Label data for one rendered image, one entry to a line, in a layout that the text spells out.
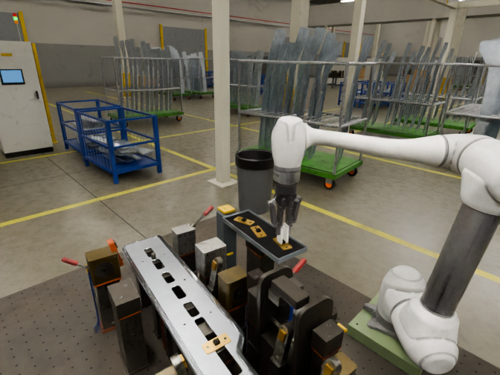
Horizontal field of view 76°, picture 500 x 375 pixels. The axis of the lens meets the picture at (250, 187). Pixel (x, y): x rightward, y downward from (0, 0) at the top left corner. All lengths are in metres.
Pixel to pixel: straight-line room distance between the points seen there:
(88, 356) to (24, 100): 6.17
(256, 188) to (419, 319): 2.81
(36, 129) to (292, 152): 6.66
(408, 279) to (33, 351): 1.48
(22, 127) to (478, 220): 7.08
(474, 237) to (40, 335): 1.63
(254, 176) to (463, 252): 2.85
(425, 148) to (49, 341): 1.58
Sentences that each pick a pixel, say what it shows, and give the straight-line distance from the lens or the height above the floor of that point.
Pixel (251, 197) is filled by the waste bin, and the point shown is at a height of 0.24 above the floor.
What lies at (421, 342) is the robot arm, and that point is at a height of 0.96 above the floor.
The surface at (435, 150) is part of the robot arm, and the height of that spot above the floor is 1.54.
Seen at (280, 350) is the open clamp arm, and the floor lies 1.03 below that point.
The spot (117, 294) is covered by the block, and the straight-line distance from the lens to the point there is 1.24.
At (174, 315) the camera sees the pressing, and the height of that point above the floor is 1.00.
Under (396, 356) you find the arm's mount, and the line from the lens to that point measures 1.48.
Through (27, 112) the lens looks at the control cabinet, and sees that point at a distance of 7.32.
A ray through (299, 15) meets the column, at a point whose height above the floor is 2.74.
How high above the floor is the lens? 1.78
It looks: 22 degrees down
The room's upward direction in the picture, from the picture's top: 1 degrees clockwise
